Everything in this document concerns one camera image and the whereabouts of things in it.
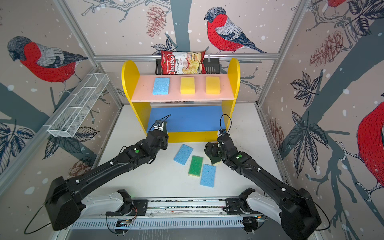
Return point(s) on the black wire basket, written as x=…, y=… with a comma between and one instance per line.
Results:
x=212, y=66

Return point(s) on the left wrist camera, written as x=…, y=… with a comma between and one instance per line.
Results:
x=160, y=125

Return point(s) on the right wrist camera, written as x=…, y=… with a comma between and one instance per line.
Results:
x=221, y=132

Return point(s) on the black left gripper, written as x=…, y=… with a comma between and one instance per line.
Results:
x=165, y=142

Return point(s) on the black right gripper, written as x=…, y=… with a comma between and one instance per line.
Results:
x=207, y=149

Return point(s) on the yellow sponge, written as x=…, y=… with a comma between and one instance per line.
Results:
x=213, y=86
x=187, y=85

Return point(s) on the red cassava chips bag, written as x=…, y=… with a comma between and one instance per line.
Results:
x=182, y=63

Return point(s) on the dark green wavy sponge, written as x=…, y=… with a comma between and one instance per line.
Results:
x=214, y=160

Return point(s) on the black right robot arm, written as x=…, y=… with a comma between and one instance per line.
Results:
x=270, y=183

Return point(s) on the yellow shelf with coloured boards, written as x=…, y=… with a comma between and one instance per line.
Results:
x=194, y=117

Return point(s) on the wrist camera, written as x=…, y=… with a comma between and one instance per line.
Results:
x=221, y=132
x=160, y=125

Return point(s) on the blue sponge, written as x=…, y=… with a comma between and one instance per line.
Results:
x=183, y=154
x=208, y=176
x=161, y=86

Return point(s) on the aluminium rail base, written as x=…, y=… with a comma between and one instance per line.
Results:
x=248, y=213

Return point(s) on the white wire mesh tray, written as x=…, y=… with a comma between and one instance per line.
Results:
x=71, y=118

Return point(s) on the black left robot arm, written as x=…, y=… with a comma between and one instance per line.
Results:
x=64, y=199

